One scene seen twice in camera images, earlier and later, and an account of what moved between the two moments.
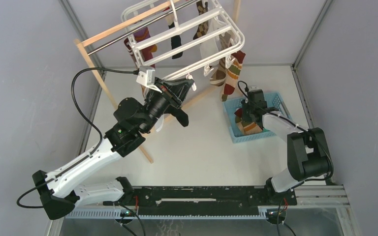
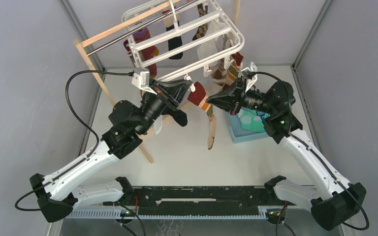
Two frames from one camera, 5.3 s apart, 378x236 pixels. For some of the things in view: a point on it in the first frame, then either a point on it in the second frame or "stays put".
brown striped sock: [246, 128] → [198, 97]
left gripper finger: [176, 89] stays put
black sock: [182, 117] stays put
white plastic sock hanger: [176, 39] stays put
